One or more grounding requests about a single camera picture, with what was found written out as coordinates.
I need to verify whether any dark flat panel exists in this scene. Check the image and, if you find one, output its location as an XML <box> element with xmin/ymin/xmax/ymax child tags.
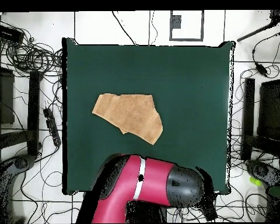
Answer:
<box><xmin>257</xmin><ymin>78</ymin><xmax>280</xmax><ymax>141</ymax></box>
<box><xmin>0</xmin><ymin>66</ymin><xmax>15</xmax><ymax>125</ymax></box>

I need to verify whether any tan terry towel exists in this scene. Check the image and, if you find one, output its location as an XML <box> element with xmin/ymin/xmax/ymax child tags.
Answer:
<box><xmin>92</xmin><ymin>93</ymin><xmax>164</xmax><ymax>146</ymax></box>

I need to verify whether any dark green table cloth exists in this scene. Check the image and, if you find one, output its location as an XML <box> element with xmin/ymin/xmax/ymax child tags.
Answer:
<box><xmin>61</xmin><ymin>37</ymin><xmax>236</xmax><ymax>195</ymax></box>

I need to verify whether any black power strip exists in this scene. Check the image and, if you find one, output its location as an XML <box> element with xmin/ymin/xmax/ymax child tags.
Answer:
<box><xmin>43</xmin><ymin>107</ymin><xmax>62</xmax><ymax>148</ymax></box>

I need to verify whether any black stand base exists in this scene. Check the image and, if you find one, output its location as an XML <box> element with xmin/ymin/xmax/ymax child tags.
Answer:
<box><xmin>240</xmin><ymin>77</ymin><xmax>280</xmax><ymax>162</ymax></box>
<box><xmin>0</xmin><ymin>70</ymin><xmax>41</xmax><ymax>156</ymax></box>

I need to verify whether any small grey square patch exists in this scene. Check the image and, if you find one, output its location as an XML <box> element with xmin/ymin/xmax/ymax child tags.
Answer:
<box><xmin>169</xmin><ymin>15</ymin><xmax>182</xmax><ymax>29</ymax></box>

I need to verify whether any grey chair base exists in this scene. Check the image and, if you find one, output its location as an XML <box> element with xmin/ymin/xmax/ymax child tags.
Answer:
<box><xmin>0</xmin><ymin>153</ymin><xmax>37</xmax><ymax>223</ymax></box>
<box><xmin>244</xmin><ymin>159</ymin><xmax>280</xmax><ymax>188</ymax></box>

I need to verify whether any yellow-green ball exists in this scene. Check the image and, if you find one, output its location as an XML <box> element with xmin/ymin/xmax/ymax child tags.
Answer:
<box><xmin>248</xmin><ymin>176</ymin><xmax>263</xmax><ymax>187</ymax></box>

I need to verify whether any black power adapter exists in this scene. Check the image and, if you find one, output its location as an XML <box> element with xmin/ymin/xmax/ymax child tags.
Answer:
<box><xmin>255</xmin><ymin>62</ymin><xmax>269</xmax><ymax>78</ymax></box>

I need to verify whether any black electronics box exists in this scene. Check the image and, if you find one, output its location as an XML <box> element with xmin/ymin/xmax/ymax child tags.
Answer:
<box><xmin>0</xmin><ymin>23</ymin><xmax>25</xmax><ymax>44</ymax></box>

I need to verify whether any black tripod pole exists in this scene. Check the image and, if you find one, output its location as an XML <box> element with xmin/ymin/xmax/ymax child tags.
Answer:
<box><xmin>236</xmin><ymin>9</ymin><xmax>280</xmax><ymax>43</ymax></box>

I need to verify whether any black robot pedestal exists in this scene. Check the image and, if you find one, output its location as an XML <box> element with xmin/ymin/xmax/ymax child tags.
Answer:
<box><xmin>125</xmin><ymin>199</ymin><xmax>167</xmax><ymax>223</ymax></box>

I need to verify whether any black floor cable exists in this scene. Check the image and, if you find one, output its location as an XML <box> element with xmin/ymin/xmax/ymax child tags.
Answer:
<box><xmin>111</xmin><ymin>10</ymin><xmax>138</xmax><ymax>46</ymax></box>

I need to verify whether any grey square floor frame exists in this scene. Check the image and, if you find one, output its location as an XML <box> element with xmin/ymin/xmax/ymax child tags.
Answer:
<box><xmin>169</xmin><ymin>10</ymin><xmax>204</xmax><ymax>42</ymax></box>

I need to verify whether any black cable tangle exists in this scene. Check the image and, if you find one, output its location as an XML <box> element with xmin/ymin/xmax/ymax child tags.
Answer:
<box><xmin>0</xmin><ymin>17</ymin><xmax>64</xmax><ymax>79</ymax></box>

